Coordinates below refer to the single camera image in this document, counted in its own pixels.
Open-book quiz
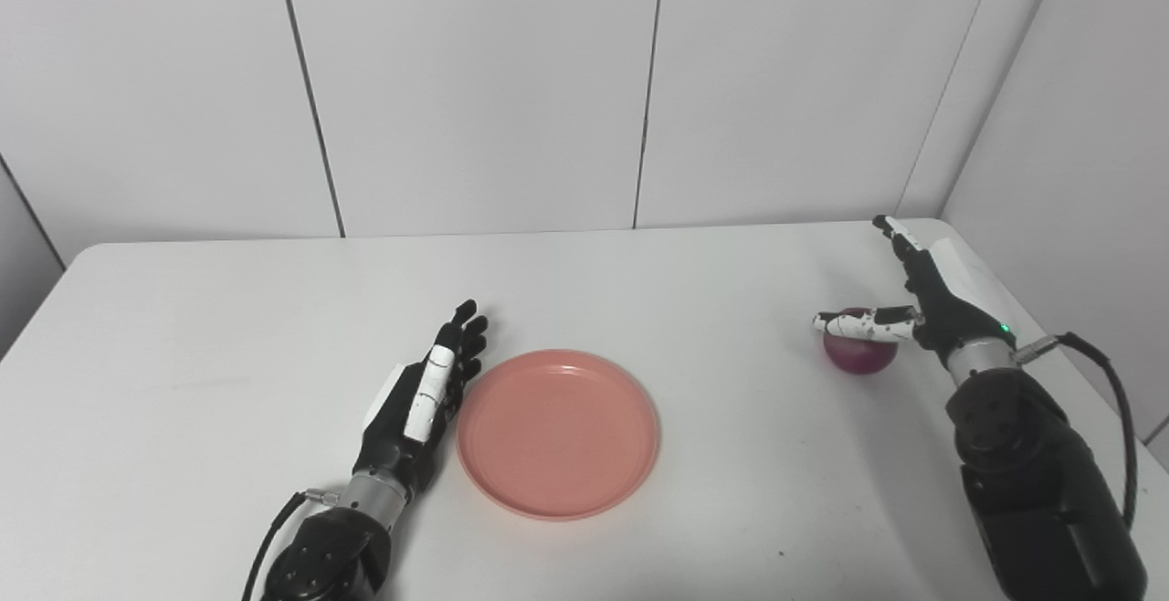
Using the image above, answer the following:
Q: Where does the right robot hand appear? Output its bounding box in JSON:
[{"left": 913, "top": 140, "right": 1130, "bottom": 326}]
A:
[{"left": 812, "top": 215, "right": 1018, "bottom": 370}]

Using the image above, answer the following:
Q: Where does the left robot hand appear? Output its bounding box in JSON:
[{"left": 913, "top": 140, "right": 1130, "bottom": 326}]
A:
[{"left": 352, "top": 300, "right": 490, "bottom": 501}]

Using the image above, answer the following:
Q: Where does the red onion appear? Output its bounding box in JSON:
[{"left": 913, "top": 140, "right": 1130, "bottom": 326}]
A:
[{"left": 822, "top": 307, "right": 900, "bottom": 378}]

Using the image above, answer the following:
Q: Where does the pink plate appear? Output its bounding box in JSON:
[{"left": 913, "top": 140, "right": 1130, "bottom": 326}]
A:
[{"left": 456, "top": 349, "right": 661, "bottom": 522}]

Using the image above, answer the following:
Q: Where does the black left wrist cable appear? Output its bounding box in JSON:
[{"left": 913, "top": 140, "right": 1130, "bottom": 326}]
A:
[{"left": 240, "top": 488, "right": 341, "bottom": 601}]

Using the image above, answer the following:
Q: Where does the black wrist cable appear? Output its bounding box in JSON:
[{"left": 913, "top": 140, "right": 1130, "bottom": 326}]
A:
[
  {"left": 1012, "top": 332, "right": 1139, "bottom": 531},
  {"left": 240, "top": 488, "right": 341, "bottom": 601}
]

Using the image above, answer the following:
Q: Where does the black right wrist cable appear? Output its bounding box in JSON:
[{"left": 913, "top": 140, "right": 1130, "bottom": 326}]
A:
[{"left": 1012, "top": 332, "right": 1139, "bottom": 531}]

